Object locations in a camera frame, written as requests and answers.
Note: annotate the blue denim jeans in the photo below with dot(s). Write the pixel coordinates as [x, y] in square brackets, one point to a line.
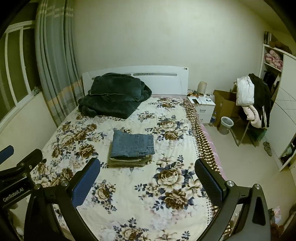
[127, 145]

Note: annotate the white jacket on chair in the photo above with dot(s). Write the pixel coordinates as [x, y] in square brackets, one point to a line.
[245, 91]

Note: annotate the beige bedside lamp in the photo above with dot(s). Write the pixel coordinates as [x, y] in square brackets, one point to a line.
[202, 87]

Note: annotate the brown cardboard box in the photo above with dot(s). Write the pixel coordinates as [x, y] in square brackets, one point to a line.
[225, 105]

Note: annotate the grey waste bin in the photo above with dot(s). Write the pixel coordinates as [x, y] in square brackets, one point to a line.
[225, 125]

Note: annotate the white bedside table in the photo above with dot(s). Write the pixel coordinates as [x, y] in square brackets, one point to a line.
[204, 107]

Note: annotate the white bed headboard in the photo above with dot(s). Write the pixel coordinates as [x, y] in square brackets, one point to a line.
[162, 80]

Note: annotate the black jacket on chair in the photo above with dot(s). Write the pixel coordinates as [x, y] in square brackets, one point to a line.
[262, 100]

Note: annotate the window with white frame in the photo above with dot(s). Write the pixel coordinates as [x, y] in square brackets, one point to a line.
[19, 75]

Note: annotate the dark green folded quilt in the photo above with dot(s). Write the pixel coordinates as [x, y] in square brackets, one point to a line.
[114, 94]

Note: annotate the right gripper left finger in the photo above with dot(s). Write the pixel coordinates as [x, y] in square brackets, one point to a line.
[41, 222]

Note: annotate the floral bed blanket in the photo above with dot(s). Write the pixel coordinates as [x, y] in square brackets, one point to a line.
[162, 199]

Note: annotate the chair piled with clothes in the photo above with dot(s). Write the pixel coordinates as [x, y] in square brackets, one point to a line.
[247, 124]

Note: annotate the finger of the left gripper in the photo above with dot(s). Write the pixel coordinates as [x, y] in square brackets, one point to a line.
[6, 153]

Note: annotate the white wardrobe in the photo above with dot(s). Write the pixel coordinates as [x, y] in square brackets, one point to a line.
[281, 131]

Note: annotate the grey shoe on floor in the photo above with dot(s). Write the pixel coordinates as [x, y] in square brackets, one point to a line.
[267, 148]

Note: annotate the grey striped curtain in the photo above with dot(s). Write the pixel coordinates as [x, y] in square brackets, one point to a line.
[56, 63]

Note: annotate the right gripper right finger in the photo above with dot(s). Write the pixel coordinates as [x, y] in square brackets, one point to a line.
[253, 221]

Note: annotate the pink bedding on shelf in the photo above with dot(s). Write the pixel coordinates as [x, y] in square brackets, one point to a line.
[273, 59]

